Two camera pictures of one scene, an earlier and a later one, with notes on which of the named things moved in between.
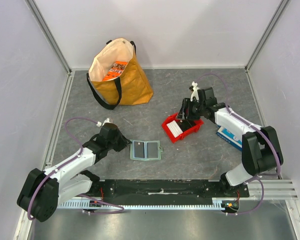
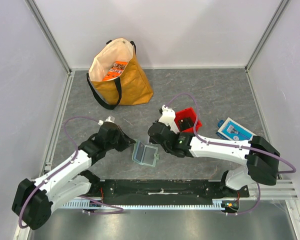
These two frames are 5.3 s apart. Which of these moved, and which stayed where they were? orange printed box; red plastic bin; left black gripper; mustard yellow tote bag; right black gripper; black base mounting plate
Moved: right black gripper; red plastic bin
Stayed: mustard yellow tote bag; left black gripper; black base mounting plate; orange printed box
